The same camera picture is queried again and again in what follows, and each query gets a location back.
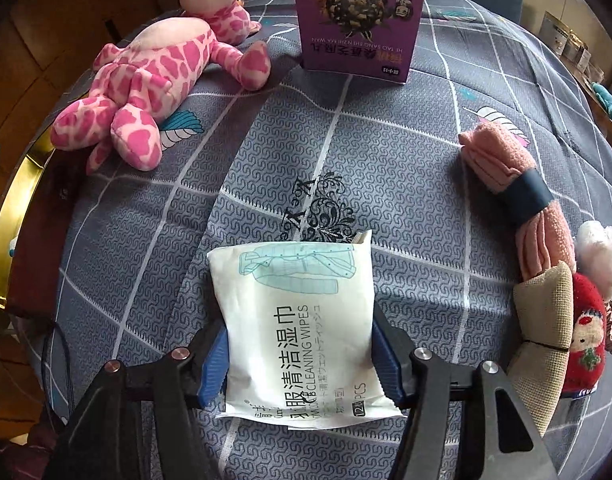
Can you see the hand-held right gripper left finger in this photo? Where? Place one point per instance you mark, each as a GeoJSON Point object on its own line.
{"type": "Point", "coordinates": [213, 360]}

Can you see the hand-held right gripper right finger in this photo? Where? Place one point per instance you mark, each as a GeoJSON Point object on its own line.
{"type": "Point", "coordinates": [385, 360]}

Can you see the white wet wipes packet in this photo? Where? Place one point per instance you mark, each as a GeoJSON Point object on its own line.
{"type": "Point", "coordinates": [296, 310]}

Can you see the cream sock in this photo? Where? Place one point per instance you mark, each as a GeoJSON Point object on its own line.
{"type": "Point", "coordinates": [540, 320]}

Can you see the red santa sock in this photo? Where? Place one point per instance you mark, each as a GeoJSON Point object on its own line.
{"type": "Point", "coordinates": [585, 330]}

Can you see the teal soft toy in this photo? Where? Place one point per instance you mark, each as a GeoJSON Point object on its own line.
{"type": "Point", "coordinates": [608, 100]}

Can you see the grey checked printed blanket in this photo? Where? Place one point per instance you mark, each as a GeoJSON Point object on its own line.
{"type": "Point", "coordinates": [410, 185]}

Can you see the pink spotted giraffe plush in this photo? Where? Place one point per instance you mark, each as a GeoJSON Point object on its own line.
{"type": "Point", "coordinates": [151, 70]}

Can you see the wooden side table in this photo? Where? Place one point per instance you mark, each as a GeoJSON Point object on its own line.
{"type": "Point", "coordinates": [610, 132]}

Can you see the purple printed carton box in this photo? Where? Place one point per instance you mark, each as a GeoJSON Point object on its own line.
{"type": "Point", "coordinates": [356, 20]}

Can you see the row of small boxes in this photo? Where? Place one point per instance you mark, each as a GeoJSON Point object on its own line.
{"type": "Point", "coordinates": [570, 45]}

